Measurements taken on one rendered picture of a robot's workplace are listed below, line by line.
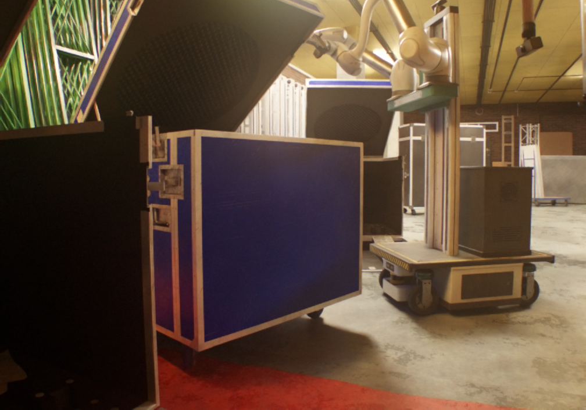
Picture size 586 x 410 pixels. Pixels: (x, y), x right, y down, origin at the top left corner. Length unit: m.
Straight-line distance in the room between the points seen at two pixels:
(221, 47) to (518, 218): 1.95
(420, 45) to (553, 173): 10.26
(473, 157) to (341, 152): 6.69
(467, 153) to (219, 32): 6.80
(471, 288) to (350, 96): 2.62
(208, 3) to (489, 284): 2.09
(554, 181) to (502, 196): 9.69
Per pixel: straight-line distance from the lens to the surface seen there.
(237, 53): 2.60
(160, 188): 1.22
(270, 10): 2.42
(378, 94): 4.66
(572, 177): 12.53
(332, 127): 5.03
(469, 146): 8.72
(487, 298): 2.72
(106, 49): 2.31
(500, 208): 2.75
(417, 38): 2.39
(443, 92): 2.52
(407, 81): 2.98
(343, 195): 2.19
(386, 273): 3.02
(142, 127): 1.22
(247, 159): 1.73
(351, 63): 2.87
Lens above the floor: 0.82
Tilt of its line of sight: 3 degrees down
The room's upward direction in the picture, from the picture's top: straight up
